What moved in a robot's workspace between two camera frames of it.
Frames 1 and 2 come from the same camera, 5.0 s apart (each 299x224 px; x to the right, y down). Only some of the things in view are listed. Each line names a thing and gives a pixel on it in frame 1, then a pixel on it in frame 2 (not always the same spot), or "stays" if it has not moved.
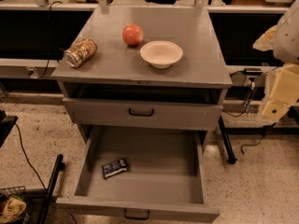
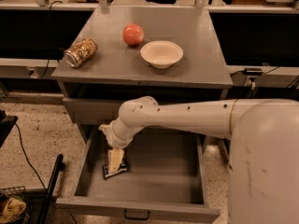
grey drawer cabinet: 144,74 stays
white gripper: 288,37 -> 114,139
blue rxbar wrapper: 114,168 stays
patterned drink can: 80,52 stays
